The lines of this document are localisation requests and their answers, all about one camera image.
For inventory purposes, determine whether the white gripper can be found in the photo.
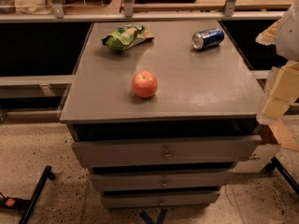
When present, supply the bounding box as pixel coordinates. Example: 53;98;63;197
255;21;299;125

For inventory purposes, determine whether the blue pepsi can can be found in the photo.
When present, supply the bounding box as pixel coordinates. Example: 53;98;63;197
192;28;224;50

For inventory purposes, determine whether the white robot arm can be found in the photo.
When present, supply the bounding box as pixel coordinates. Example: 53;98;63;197
256;0;299;125

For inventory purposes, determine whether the red apple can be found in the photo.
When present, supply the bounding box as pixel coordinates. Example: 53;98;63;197
132;71;158;98

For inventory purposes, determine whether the cardboard box on floor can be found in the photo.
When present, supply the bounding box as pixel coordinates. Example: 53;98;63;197
235;119;299;174

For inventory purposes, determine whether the black stand leg right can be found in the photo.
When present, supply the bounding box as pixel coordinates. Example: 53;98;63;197
271;157;299;195

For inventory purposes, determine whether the black stand leg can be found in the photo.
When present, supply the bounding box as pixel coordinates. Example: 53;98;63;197
271;157;299;195
0;165;55;224

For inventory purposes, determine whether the grey drawer cabinet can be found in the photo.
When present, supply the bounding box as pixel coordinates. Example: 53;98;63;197
61;21;263;197

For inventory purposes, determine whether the top grey drawer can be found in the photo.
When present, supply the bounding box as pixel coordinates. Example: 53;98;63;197
72;135;262;168

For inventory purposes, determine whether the grey drawer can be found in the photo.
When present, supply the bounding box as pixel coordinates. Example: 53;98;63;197
91;169;235;192
101;190;220;209
72;135;262;168

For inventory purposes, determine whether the green chip bag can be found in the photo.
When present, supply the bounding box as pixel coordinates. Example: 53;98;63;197
101;24;154;51

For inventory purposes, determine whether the middle grey drawer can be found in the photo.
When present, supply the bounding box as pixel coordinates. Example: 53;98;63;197
91;169;235;192

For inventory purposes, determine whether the bottom grey drawer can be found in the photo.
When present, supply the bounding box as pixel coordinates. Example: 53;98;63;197
101;190;220;209

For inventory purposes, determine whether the black stand leg left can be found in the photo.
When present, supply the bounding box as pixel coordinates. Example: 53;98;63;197
0;165;55;224

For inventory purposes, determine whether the metal shelf rail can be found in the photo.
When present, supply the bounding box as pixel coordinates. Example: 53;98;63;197
0;11;284;23

